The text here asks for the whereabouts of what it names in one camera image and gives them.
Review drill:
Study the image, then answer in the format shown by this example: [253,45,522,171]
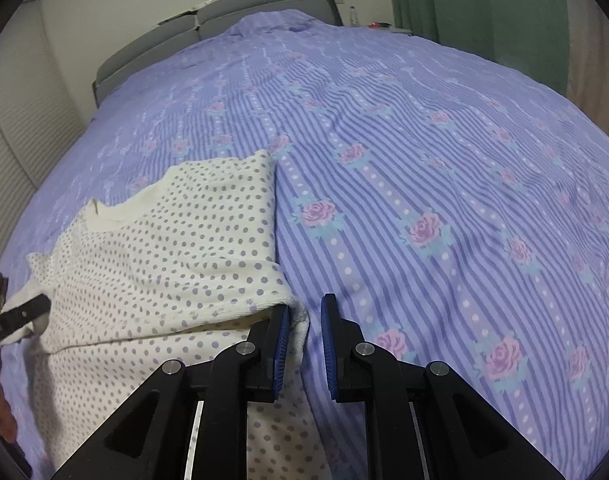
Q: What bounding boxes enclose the white polka dot shirt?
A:
[7,151,331,479]

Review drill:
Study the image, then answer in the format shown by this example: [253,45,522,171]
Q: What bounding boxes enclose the purple floral bed cover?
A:
[1,10,609,479]

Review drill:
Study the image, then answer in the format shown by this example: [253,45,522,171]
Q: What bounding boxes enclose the white louvered wardrobe doors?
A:
[0,0,83,260]

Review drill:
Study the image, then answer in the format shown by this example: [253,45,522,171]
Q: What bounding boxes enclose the items on headboard shelf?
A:
[158,0,213,26]

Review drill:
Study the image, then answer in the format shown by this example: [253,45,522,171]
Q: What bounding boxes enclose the grey upholstered headboard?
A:
[93,0,343,104]

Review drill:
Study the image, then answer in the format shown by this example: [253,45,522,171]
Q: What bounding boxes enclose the beige curtain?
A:
[566,0,609,136]

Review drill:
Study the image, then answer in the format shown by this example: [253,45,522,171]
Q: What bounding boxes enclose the white nightstand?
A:
[364,25,413,36]

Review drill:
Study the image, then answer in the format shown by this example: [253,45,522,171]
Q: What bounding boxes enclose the red item on nightstand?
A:
[367,22,391,29]

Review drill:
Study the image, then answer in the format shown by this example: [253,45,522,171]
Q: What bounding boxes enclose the clear plastic bottle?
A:
[349,6,359,27]

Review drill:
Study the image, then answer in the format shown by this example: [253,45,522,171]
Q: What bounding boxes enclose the green curtain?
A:
[391,0,570,94]

